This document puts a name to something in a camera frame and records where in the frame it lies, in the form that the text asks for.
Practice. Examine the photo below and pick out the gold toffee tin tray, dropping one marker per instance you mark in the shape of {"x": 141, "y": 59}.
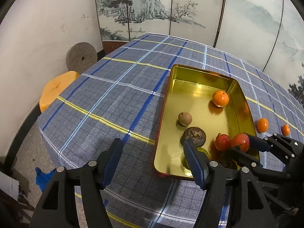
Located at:
{"x": 190, "y": 89}

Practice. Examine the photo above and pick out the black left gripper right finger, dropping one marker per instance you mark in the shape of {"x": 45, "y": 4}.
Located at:
{"x": 248, "y": 205}

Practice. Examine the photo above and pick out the tan longan fruit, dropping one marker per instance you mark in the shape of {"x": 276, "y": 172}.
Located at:
{"x": 184, "y": 118}

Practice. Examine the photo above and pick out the grey round millstone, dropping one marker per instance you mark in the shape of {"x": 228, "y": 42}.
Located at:
{"x": 80, "y": 57}

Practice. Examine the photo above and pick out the small red cherry tomato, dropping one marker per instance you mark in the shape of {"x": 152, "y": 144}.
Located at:
{"x": 222, "y": 142}

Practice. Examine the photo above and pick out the dark brown passion fruit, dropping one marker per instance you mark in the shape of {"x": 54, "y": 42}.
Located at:
{"x": 197, "y": 135}

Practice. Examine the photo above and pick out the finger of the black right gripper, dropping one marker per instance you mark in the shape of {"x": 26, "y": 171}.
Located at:
{"x": 279, "y": 145}
{"x": 244, "y": 159}

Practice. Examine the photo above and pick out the blue tape scrap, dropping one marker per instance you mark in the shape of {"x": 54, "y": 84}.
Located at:
{"x": 42, "y": 179}

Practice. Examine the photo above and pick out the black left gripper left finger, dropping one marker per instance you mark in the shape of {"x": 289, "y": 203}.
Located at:
{"x": 57, "y": 205}

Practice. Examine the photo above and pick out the painted folding screen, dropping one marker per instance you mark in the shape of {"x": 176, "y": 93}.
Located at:
{"x": 268, "y": 34}

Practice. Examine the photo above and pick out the blue plaid tablecloth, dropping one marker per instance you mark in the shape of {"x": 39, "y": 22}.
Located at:
{"x": 121, "y": 96}

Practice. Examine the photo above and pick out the orange round wooden stool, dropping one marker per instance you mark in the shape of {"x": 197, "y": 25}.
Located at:
{"x": 55, "y": 87}

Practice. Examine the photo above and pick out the small orange mandarin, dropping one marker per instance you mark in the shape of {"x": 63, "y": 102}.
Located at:
{"x": 285, "y": 129}

